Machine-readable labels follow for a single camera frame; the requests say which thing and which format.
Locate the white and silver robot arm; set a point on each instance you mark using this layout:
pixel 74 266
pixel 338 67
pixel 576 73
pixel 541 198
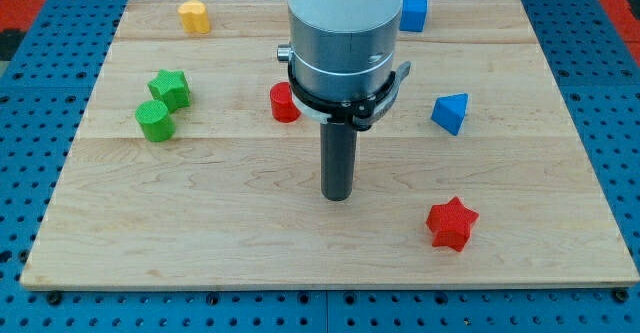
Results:
pixel 342 50

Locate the red star block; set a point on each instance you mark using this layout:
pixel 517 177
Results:
pixel 451 224

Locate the green star block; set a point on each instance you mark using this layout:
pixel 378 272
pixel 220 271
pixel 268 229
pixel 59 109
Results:
pixel 171 87

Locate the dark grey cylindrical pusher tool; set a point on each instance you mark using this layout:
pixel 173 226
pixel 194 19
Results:
pixel 338 149

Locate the red cylinder block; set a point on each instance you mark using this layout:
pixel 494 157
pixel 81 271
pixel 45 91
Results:
pixel 282 107

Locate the light wooden board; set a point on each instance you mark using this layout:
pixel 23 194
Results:
pixel 232 200

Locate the blue triangular prism block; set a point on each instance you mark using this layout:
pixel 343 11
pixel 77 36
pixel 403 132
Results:
pixel 449 112

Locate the blue cube block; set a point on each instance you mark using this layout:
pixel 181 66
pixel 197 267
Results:
pixel 413 15

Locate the green cylinder block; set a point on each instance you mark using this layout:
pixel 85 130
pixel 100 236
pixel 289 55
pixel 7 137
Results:
pixel 155 121

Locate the yellow heart block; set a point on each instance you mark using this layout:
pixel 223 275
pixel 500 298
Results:
pixel 194 17

